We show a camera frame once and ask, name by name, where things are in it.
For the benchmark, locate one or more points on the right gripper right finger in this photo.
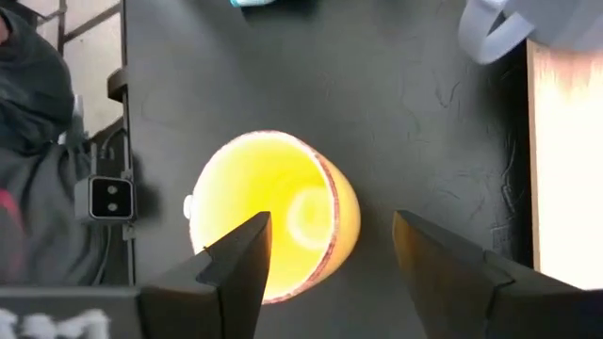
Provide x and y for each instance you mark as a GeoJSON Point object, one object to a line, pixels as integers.
{"type": "Point", "coordinates": [471, 292]}

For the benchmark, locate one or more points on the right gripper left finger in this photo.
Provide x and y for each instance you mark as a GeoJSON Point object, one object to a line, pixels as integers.
{"type": "Point", "coordinates": [221, 292]}

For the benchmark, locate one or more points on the yellow ceramic mug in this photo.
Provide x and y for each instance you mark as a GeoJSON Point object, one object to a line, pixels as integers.
{"type": "Point", "coordinates": [273, 202]}

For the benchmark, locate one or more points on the person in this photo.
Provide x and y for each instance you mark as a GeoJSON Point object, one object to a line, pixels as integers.
{"type": "Point", "coordinates": [33, 94]}

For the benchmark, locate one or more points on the light blue cloth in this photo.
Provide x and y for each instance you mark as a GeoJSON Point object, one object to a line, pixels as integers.
{"type": "Point", "coordinates": [252, 2]}

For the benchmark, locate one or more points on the table-level camera box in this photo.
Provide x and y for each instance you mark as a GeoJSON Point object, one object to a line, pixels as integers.
{"type": "Point", "coordinates": [110, 198]}

